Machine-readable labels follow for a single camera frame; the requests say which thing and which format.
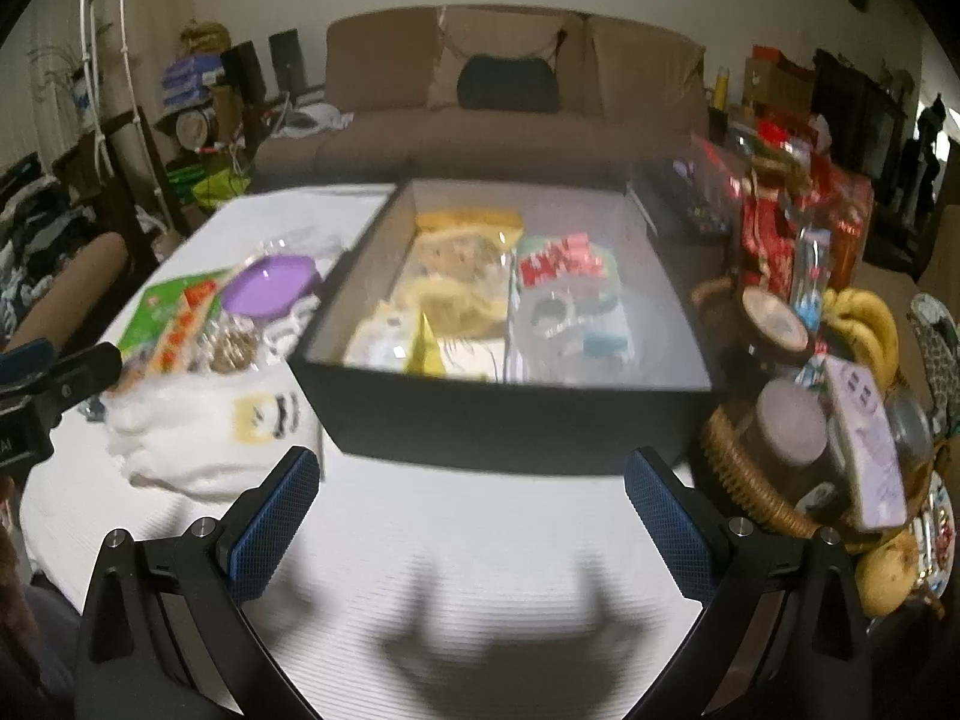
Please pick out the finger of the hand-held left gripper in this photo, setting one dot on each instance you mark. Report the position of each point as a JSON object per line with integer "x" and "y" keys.
{"x": 26, "y": 360}
{"x": 82, "y": 371}

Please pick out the brown sofa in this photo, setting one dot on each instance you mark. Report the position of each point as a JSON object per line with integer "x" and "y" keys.
{"x": 360, "y": 60}

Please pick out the yellow snack bag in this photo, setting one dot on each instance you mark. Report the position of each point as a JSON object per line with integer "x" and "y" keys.
{"x": 457, "y": 270}

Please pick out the stack of blue packages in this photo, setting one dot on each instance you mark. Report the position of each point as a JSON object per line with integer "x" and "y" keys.
{"x": 191, "y": 79}

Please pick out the white and yellow packet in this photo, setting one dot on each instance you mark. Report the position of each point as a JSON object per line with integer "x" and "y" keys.
{"x": 420, "y": 345}

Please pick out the red gift packages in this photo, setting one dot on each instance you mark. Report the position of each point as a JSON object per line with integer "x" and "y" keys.
{"x": 787, "y": 225}

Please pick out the orange cardboard box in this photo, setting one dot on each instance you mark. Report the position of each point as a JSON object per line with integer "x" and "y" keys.
{"x": 780, "y": 82}

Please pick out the brown jar with white label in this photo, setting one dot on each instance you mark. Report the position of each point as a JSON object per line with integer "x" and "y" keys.
{"x": 776, "y": 322}

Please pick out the bunch of bananas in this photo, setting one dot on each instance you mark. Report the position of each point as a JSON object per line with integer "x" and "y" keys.
{"x": 870, "y": 326}

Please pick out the black cardboard box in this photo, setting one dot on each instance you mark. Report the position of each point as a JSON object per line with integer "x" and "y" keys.
{"x": 450, "y": 427}

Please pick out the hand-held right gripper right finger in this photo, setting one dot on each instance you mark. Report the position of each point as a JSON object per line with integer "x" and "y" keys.
{"x": 671, "y": 532}

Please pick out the gold hook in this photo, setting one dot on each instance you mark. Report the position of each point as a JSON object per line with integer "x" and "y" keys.
{"x": 225, "y": 349}

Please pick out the purple plastic lid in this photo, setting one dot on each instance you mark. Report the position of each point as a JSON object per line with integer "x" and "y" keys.
{"x": 270, "y": 285}

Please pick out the green cloth bag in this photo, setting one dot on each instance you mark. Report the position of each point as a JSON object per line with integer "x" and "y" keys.
{"x": 217, "y": 187}

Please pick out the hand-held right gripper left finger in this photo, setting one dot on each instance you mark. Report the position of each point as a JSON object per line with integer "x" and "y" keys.
{"x": 274, "y": 529}

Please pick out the dark wooden cabinet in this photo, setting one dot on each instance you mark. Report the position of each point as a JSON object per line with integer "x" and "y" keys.
{"x": 855, "y": 112}

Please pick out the white cap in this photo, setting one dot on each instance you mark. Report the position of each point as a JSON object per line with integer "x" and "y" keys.
{"x": 315, "y": 120}

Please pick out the clear pack with red label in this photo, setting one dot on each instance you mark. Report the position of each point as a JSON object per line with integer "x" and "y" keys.
{"x": 570, "y": 270}

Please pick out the black speaker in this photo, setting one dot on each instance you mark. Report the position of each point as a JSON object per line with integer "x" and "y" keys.
{"x": 285, "y": 56}
{"x": 244, "y": 71}

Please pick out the black cushion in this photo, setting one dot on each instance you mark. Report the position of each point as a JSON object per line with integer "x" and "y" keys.
{"x": 510, "y": 82}

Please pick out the bamboo sushi mat package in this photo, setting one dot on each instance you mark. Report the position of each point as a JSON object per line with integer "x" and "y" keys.
{"x": 184, "y": 334}

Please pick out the patterned cloth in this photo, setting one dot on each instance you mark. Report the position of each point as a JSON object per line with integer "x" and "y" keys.
{"x": 941, "y": 360}

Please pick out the dark lid jar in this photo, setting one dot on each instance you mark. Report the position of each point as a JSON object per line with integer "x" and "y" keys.
{"x": 791, "y": 420}

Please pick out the wicker basket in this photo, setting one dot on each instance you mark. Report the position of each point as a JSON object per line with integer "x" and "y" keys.
{"x": 742, "y": 465}

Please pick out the green seaweed packet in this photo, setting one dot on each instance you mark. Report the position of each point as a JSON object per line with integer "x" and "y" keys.
{"x": 161, "y": 307}

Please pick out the round dial scale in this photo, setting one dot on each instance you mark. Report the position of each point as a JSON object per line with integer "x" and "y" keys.
{"x": 199, "y": 127}

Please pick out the brown padded chair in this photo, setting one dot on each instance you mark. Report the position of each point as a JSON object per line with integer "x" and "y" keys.
{"x": 67, "y": 277}

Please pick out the purple and white box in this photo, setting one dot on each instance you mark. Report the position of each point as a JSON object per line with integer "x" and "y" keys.
{"x": 862, "y": 435}

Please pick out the yellow pear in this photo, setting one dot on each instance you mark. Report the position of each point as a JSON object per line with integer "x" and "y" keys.
{"x": 889, "y": 577}

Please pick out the white plush toy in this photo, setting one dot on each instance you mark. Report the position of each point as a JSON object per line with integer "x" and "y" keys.
{"x": 225, "y": 427}

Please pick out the yellow bottle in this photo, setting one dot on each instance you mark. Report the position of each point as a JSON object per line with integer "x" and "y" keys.
{"x": 720, "y": 86}

